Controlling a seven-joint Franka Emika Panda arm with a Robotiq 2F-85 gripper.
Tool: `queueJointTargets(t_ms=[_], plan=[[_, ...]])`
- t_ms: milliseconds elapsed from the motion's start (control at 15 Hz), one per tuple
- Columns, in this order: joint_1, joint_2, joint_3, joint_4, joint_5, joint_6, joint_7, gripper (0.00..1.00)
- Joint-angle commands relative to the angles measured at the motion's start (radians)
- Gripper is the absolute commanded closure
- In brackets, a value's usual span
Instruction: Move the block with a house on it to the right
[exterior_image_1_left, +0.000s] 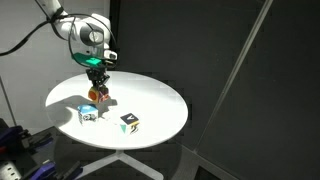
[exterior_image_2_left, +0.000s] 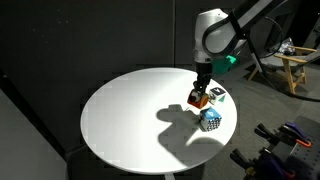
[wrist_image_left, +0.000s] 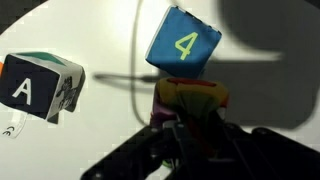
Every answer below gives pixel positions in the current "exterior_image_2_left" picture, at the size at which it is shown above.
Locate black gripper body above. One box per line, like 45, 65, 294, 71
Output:
195, 61, 214, 84

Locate colourful soft house block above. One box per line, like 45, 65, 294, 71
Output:
186, 87, 211, 110

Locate black soft letter A block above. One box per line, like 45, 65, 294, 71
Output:
207, 86, 228, 106

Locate blue soft number four block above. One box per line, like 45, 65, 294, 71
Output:
198, 106, 223, 133

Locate crumpled shiny plastic bag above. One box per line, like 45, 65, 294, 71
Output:
269, 36, 297, 56

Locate wooden armchair grey cushion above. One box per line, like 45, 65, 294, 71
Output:
247, 44, 320, 100

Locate purple spring clamp orange tips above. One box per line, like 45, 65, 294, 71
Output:
254, 121, 313, 150
229, 147, 298, 180

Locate dark perforated metal board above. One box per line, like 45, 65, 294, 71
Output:
279, 114, 320, 180

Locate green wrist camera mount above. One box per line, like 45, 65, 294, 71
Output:
212, 54, 239, 75

